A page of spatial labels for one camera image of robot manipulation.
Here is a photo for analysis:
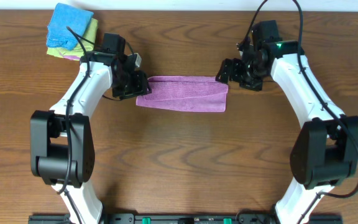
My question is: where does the purple microfiber cloth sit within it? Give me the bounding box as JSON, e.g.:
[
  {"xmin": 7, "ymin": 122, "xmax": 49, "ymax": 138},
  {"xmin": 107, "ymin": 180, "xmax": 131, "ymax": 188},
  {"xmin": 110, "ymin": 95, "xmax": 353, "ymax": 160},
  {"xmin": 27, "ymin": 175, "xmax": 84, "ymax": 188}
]
[{"xmin": 136, "ymin": 76, "xmax": 229, "ymax": 113}]

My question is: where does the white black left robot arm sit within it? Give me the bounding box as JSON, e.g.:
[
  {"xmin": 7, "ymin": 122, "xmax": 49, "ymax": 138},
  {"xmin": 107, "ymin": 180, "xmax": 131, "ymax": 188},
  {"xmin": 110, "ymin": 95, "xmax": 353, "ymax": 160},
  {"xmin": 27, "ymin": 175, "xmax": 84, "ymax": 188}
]
[{"xmin": 29, "ymin": 33, "xmax": 152, "ymax": 223}]

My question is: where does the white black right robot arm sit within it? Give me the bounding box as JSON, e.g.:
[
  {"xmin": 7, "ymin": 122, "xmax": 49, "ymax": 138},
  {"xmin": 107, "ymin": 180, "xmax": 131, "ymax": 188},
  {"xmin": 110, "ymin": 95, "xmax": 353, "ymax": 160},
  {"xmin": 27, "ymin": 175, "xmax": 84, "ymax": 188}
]
[{"xmin": 216, "ymin": 21, "xmax": 358, "ymax": 223}]

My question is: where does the green folded cloth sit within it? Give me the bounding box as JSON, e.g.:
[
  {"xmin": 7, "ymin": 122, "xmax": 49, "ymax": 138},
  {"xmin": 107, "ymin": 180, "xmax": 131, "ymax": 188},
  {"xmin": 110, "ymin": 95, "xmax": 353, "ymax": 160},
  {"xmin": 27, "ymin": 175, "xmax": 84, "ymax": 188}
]
[{"xmin": 47, "ymin": 18, "xmax": 98, "ymax": 58}]

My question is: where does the pink folded cloth in stack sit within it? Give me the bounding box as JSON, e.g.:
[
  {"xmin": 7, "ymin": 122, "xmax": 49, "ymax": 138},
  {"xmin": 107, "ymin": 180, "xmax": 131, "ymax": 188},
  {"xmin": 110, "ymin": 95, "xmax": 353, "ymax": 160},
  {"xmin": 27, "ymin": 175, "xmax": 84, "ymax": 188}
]
[{"xmin": 63, "ymin": 55, "xmax": 81, "ymax": 61}]

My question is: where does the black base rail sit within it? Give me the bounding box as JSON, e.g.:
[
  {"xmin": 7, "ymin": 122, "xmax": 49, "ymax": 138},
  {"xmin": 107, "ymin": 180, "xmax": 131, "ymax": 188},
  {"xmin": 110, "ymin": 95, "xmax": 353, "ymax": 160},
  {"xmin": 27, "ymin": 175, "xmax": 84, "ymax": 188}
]
[{"xmin": 28, "ymin": 213, "xmax": 343, "ymax": 224}]

